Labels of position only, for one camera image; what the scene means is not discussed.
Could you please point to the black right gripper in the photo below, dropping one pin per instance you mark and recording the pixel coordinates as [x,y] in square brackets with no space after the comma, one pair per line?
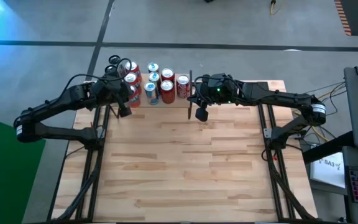
[217,90]

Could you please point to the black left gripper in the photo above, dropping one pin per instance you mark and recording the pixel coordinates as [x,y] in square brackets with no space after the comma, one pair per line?
[110,90]

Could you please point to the Star Wars Coca-Cola can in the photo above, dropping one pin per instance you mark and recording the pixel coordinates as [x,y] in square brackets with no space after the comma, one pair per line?
[183,85]

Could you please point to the Celsius Peach Vibe can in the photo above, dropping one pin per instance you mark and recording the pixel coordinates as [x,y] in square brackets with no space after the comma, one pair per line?
[110,69]

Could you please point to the red soda can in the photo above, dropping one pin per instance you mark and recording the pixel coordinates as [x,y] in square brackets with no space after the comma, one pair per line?
[167,90]
[135,99]

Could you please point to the white slim energy drink can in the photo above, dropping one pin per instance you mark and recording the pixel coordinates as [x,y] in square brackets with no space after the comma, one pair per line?
[114,59]

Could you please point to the red Coca-Cola can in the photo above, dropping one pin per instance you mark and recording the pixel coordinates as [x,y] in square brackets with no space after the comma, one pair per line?
[167,73]

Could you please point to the silver Red Bull can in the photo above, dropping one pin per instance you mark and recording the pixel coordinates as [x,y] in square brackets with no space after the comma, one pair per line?
[150,90]
[153,67]

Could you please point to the blue Red Bull can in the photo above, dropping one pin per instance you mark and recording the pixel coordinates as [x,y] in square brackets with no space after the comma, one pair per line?
[154,76]

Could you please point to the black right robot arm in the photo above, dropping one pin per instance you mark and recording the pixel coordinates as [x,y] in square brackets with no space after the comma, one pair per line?
[275,98]

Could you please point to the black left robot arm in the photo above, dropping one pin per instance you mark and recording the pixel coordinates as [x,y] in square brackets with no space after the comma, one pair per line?
[57,102]

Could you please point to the wooden shelf with black legs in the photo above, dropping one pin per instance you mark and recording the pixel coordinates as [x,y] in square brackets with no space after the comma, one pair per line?
[179,102]

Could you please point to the small red tag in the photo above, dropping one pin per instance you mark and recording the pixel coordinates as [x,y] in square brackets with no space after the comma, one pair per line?
[274,158]

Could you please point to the green floor mat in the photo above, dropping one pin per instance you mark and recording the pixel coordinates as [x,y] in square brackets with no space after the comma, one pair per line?
[5,186]

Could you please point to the black desk edge bar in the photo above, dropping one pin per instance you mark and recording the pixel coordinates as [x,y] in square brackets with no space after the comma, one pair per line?
[328,147]

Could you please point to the white SA3 sign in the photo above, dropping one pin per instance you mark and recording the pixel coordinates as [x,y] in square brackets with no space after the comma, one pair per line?
[328,171]

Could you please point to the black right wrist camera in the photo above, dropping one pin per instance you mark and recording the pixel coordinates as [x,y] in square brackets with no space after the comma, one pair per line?
[201,114]

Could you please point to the silver mounting bracket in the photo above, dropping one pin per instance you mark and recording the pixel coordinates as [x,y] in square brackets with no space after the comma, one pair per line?
[267,133]

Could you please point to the black aluminium table frame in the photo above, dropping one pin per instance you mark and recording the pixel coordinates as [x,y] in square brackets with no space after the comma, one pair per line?
[272,186]

